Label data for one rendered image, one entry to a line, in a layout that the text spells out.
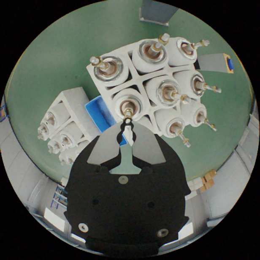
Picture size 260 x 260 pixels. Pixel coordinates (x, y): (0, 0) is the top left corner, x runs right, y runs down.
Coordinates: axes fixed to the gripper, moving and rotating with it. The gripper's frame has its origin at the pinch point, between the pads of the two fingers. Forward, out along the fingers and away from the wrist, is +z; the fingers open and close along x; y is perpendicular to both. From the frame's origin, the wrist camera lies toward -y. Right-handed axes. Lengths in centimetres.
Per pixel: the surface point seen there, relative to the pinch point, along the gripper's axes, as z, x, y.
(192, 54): 9.1, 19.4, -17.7
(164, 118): 10.7, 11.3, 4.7
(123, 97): 9.0, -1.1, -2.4
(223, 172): -7, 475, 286
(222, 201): -171, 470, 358
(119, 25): 34, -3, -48
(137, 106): 9.0, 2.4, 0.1
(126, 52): 16.4, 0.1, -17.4
